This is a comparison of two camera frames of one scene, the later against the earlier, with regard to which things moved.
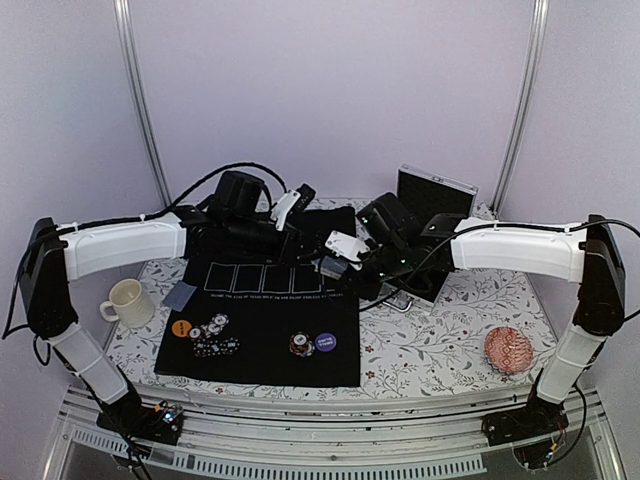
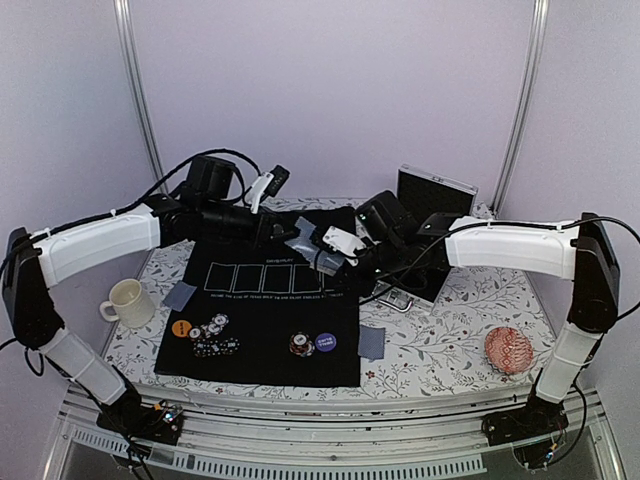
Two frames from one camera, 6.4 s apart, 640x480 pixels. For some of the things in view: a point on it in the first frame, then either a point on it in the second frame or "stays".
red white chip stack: [300, 344] stays
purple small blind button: [325, 342] stays
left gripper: [295, 237] to [264, 230]
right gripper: [368, 290] stays
